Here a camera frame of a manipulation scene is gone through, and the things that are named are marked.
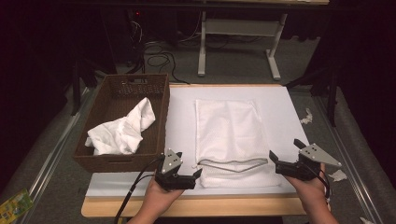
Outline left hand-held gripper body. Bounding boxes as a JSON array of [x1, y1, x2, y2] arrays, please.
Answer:
[[154, 147, 197, 191]]

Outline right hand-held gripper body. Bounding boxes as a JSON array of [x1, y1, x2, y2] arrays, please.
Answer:
[[275, 142, 343, 182]]

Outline white mesh laundry bag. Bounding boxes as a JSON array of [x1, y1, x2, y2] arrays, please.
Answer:
[[193, 98, 283, 189]]

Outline white cloth garment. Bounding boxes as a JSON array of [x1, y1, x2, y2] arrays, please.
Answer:
[[84, 96, 157, 156]]

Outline brown woven basket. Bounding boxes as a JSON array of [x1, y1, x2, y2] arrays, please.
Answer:
[[73, 73, 171, 174]]

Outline person's left hand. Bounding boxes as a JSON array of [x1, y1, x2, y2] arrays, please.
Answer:
[[141, 176, 185, 218]]

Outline person's right hand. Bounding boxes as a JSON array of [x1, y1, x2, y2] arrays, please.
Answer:
[[284, 162, 332, 214]]

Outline white table mat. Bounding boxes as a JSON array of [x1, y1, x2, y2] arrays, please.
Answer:
[[85, 84, 312, 198]]

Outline black stand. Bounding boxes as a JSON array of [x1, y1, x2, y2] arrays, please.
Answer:
[[284, 64, 341, 128], [70, 59, 98, 117]]

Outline green printed packet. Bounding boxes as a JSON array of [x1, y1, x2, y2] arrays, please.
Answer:
[[0, 187, 35, 224]]

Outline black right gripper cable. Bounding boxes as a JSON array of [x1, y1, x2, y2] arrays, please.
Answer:
[[306, 161, 332, 201]]

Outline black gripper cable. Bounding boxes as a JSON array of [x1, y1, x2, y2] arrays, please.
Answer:
[[306, 161, 332, 201], [113, 155, 165, 224]]

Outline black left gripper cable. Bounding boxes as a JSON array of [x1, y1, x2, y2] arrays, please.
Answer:
[[113, 155, 165, 224]]

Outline metal floor rail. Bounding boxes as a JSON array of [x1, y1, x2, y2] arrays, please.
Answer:
[[17, 88, 96, 224], [312, 95, 388, 224]]

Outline black floor cables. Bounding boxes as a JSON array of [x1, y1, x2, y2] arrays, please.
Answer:
[[143, 40, 191, 86]]

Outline white metal desk frame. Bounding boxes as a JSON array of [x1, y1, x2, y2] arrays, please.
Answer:
[[197, 10, 290, 81]]

